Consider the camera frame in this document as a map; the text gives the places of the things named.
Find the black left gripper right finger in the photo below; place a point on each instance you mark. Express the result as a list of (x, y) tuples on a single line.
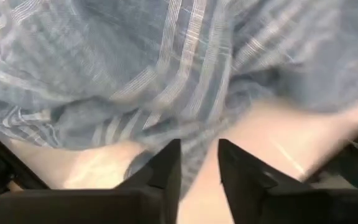
[(291, 205)]

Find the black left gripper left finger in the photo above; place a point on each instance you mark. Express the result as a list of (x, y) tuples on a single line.
[(89, 205)]

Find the blue striped garment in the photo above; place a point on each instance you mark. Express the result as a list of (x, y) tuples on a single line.
[(135, 62)]

